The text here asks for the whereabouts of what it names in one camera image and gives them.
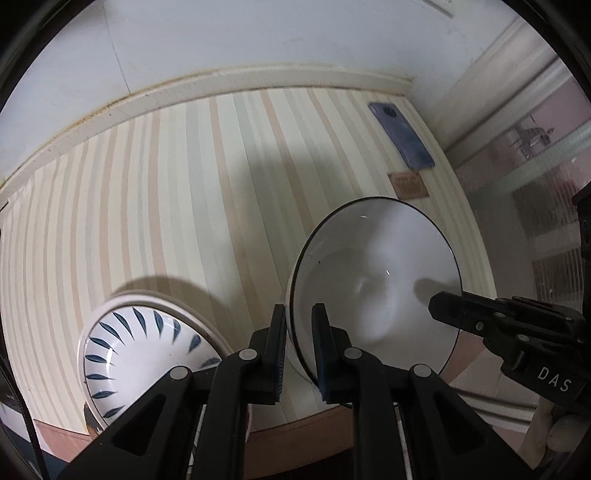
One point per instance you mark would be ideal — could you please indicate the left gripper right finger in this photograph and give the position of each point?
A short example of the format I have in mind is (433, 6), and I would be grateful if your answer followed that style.
(347, 375)

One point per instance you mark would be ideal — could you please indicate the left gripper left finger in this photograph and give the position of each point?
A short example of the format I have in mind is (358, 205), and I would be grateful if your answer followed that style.
(251, 376)

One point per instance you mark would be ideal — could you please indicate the white bowl dark rim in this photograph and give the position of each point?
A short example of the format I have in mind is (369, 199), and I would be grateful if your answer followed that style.
(375, 263)

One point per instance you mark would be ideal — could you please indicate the right gloved hand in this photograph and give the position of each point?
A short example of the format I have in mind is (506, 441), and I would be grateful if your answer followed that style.
(552, 431)

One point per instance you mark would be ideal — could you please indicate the blue leaf pattern plate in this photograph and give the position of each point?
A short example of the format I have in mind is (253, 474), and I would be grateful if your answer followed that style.
(131, 340)

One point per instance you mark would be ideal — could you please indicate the striped table mat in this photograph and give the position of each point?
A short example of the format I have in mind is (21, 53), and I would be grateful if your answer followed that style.
(207, 201)

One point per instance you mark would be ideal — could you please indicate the brown label tag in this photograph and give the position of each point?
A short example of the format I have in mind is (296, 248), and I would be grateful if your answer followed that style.
(408, 185)

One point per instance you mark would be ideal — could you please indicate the blue smartphone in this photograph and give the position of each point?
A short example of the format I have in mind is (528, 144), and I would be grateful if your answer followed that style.
(402, 134)

